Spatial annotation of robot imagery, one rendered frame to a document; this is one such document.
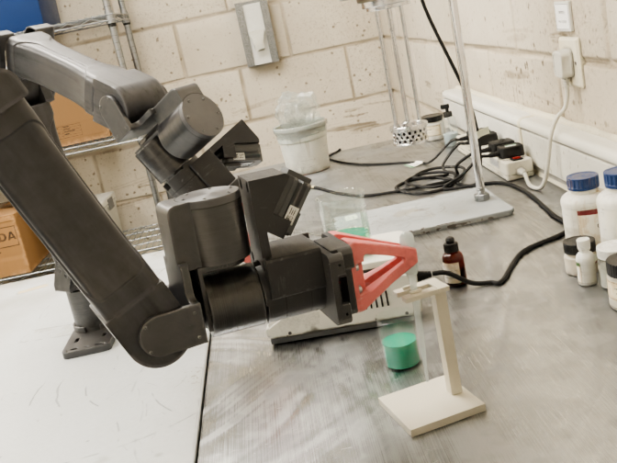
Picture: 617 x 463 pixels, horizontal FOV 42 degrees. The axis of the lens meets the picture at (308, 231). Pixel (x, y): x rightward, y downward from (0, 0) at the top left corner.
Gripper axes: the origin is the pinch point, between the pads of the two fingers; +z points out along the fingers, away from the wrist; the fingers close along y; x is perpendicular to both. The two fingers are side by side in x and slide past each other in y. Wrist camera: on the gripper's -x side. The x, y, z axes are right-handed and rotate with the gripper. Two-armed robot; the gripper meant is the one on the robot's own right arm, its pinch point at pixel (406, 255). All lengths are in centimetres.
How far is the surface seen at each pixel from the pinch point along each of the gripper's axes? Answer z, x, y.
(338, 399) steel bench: -6.6, 16.4, 8.1
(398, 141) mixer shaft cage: 27, 0, 62
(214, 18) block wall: 40, -31, 268
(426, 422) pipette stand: -1.7, 15.4, -3.5
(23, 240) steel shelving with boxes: -51, 38, 250
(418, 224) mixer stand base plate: 26, 14, 57
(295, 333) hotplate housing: -5.9, 14.7, 25.8
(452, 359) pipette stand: 3.1, 11.4, -0.5
